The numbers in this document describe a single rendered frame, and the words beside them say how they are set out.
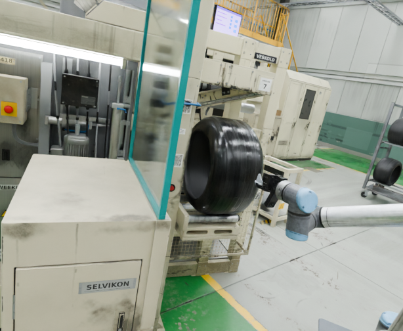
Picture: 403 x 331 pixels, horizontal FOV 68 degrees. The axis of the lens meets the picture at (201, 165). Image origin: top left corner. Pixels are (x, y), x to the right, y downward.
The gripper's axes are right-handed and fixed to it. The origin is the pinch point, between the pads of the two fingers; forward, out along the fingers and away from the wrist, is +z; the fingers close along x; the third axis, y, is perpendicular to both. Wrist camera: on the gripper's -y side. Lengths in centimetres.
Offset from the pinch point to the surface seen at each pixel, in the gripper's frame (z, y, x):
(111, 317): -44, -31, 72
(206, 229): 22.9, -33.8, 12.6
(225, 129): 20.0, 23.9, 11.5
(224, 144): 13.6, 16.1, 13.9
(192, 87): 24, 42, 31
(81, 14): 50, 70, 85
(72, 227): -47, -2, 84
